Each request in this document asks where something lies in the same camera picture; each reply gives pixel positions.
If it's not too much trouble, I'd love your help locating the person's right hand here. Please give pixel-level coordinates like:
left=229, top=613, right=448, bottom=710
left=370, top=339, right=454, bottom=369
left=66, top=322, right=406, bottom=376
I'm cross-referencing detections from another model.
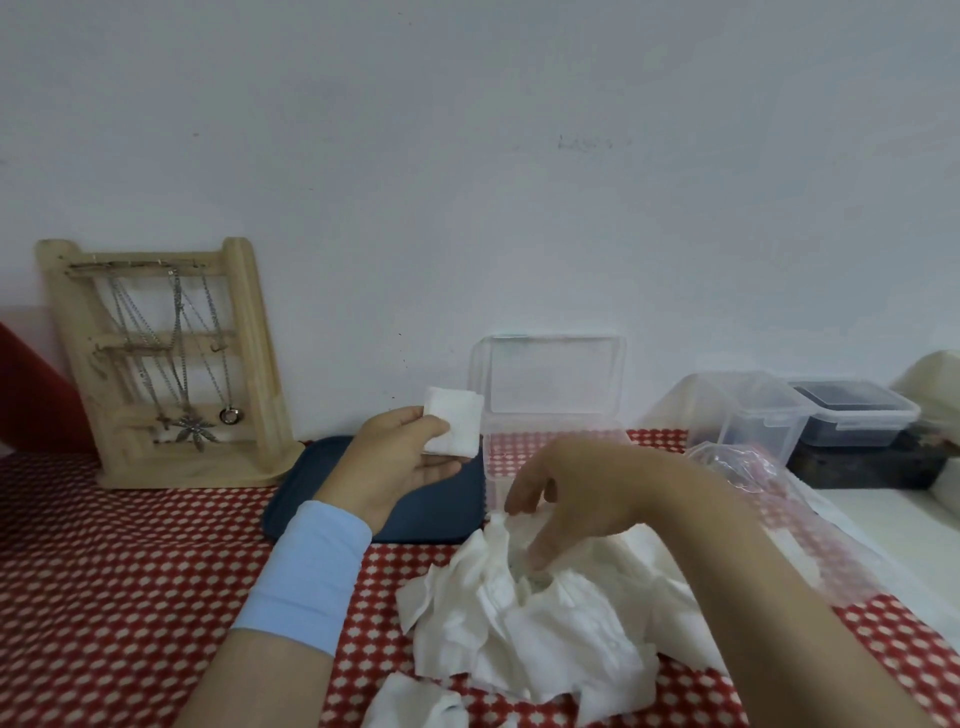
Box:
left=503, top=436, right=695, bottom=576

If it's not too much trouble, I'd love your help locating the person's left hand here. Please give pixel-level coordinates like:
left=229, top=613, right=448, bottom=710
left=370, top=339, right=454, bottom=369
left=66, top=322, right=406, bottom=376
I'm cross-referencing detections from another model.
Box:
left=313, top=407, right=471, bottom=535

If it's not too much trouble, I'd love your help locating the white square cotton pad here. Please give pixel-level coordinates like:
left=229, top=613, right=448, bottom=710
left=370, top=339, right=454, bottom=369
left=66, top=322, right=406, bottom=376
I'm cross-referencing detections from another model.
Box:
left=422, top=385, right=486, bottom=459

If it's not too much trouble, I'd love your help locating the person's right forearm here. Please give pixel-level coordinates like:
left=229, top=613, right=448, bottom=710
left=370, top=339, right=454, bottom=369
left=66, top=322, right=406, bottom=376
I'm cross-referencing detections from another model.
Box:
left=651, top=468, right=939, bottom=728

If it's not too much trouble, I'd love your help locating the person's left forearm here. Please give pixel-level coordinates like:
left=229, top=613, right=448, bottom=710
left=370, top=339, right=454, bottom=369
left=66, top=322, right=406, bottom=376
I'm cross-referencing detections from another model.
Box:
left=174, top=628, right=335, bottom=728

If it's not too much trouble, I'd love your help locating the dark blue tray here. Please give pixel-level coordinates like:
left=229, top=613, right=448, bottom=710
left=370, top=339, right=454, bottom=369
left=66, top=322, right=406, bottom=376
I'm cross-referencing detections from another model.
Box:
left=260, top=435, right=488, bottom=546

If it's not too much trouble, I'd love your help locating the pile of white cotton sheets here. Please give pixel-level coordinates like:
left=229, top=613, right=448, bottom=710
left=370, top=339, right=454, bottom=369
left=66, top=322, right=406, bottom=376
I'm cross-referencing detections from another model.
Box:
left=394, top=508, right=732, bottom=727

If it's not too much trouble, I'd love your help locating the clear plastic box with lid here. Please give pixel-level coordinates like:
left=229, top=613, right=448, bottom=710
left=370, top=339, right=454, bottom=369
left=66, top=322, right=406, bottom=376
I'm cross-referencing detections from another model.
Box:
left=469, top=333, right=633, bottom=526

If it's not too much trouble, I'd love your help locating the wooden jewelry stand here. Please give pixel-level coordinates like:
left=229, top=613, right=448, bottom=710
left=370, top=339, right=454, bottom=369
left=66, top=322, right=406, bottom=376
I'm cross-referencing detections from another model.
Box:
left=34, top=237, right=306, bottom=491

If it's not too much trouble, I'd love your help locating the light blue wristband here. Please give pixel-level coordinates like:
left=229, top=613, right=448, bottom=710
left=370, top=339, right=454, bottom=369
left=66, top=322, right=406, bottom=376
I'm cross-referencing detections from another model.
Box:
left=228, top=499, right=374, bottom=660

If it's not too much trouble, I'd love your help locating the clear empty plastic container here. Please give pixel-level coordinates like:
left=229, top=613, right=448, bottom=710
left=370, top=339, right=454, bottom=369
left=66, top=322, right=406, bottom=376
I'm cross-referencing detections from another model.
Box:
left=684, top=370, right=817, bottom=472

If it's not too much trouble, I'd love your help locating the loose white cotton sheet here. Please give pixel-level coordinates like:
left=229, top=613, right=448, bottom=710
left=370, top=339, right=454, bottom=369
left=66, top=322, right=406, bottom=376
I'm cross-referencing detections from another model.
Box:
left=360, top=672, right=471, bottom=728

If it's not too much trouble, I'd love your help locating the clear plastic bag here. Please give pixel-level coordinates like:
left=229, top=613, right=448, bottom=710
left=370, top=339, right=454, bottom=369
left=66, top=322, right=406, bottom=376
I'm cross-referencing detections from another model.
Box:
left=681, top=441, right=880, bottom=605

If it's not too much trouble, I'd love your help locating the clear container with dark contents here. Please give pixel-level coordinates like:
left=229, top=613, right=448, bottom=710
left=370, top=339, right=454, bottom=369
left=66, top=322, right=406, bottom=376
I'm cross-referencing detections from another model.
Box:
left=787, top=379, right=922, bottom=450

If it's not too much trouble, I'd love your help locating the black box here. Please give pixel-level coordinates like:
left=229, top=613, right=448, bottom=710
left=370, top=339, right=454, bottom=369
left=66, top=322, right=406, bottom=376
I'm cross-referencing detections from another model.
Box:
left=784, top=426, right=951, bottom=492

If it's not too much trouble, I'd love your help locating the red white patterned tablecloth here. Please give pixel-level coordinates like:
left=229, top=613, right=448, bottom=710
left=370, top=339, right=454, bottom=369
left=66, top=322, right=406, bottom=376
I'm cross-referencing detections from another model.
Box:
left=0, top=427, right=960, bottom=728

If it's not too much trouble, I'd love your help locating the red object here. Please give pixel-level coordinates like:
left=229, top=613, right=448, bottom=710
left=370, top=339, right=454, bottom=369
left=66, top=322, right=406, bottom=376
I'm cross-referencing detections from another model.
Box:
left=0, top=321, right=100, bottom=456

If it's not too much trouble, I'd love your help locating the cream rounded object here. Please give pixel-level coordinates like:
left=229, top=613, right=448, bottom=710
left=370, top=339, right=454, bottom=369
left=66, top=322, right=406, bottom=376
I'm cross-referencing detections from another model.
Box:
left=891, top=349, right=960, bottom=455

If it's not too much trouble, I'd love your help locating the silver ring pendant necklace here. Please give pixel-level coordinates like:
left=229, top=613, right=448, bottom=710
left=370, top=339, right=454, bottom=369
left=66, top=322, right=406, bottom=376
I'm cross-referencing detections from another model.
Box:
left=196, top=270, right=243, bottom=427

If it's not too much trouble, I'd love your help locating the silver leaf pendant necklace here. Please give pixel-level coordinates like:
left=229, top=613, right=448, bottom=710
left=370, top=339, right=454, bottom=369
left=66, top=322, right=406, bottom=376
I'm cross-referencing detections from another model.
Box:
left=168, top=268, right=220, bottom=453

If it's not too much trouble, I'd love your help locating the silver cross pendant necklace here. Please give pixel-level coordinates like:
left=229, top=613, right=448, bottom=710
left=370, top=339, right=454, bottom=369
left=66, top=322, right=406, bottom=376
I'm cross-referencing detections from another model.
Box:
left=108, top=273, right=175, bottom=432

